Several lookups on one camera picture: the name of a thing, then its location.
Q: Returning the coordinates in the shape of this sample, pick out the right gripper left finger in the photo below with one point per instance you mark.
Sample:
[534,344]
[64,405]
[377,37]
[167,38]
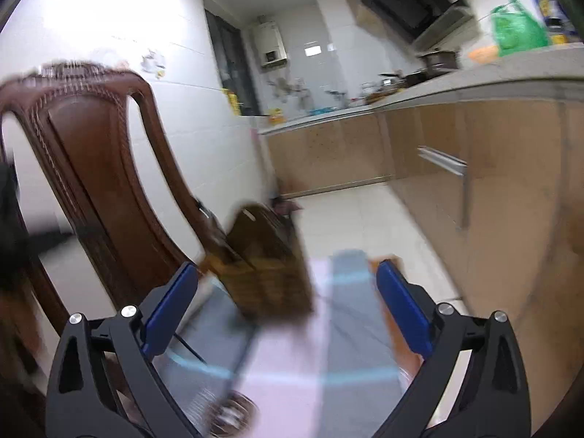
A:
[81,400]

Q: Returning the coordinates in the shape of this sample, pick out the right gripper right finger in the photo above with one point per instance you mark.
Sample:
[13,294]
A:
[493,399]

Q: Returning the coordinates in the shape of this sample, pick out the steel spoon wooden handle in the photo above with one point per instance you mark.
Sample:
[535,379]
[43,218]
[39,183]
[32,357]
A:
[233,414]

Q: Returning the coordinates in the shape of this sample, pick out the kitchen base cabinets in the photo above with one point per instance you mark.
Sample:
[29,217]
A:
[496,186]

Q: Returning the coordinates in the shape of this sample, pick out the small wooden table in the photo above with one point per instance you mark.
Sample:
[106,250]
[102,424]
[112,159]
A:
[408,361]

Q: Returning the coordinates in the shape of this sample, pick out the carved wooden chair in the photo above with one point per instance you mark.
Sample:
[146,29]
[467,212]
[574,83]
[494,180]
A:
[74,114]

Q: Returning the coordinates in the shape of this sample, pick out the grey pink checked cloth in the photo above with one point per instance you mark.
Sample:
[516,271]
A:
[330,374]

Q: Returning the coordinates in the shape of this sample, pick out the wooden utensil holder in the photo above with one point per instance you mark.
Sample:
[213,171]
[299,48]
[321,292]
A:
[260,263]

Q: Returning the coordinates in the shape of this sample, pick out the broom with pink dustpan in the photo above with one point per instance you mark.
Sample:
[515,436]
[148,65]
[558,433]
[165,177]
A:
[283,207]

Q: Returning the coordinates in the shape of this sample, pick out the yellow bottle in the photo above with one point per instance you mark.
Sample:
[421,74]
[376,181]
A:
[233,101]

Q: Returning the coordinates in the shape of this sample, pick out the yellow box on counter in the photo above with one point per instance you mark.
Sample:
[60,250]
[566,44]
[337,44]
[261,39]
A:
[276,116]

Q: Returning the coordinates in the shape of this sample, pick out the sink faucet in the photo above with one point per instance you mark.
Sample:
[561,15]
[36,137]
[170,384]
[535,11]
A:
[283,89]

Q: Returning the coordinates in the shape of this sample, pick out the blue basin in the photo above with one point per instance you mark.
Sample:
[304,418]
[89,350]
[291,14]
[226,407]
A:
[325,110]

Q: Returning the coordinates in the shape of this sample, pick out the white gas water heater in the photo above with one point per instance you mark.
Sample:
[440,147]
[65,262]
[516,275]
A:
[269,44]

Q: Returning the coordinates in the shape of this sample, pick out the metal cooking pot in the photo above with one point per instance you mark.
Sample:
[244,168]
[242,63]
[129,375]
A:
[439,60]

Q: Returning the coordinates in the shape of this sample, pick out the green plastic bag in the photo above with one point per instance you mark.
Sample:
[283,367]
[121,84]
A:
[515,30]

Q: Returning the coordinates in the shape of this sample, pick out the range hood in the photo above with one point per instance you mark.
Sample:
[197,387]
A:
[422,23]

